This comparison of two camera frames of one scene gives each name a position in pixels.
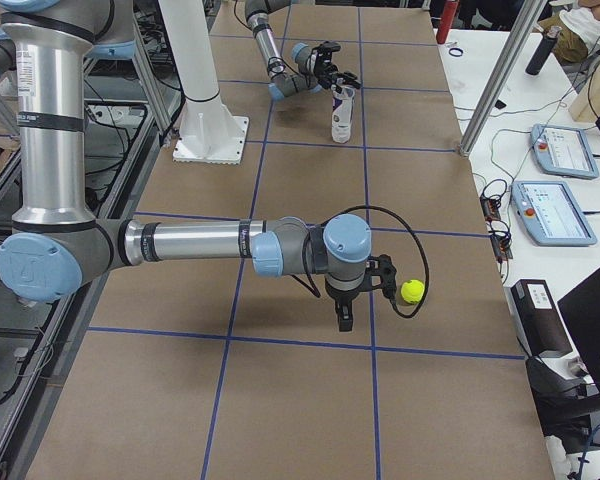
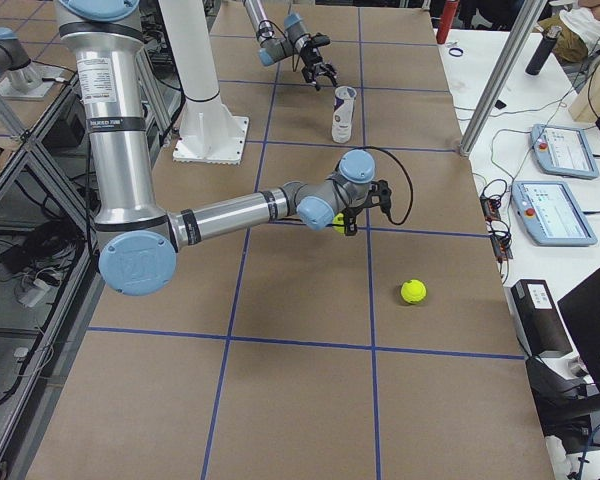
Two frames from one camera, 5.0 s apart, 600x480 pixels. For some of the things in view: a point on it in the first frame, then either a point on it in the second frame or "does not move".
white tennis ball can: x=341 y=115 does not move
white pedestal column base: x=211 y=130 does not move
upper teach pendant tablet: x=563 y=151 does not move
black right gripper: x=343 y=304 → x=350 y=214
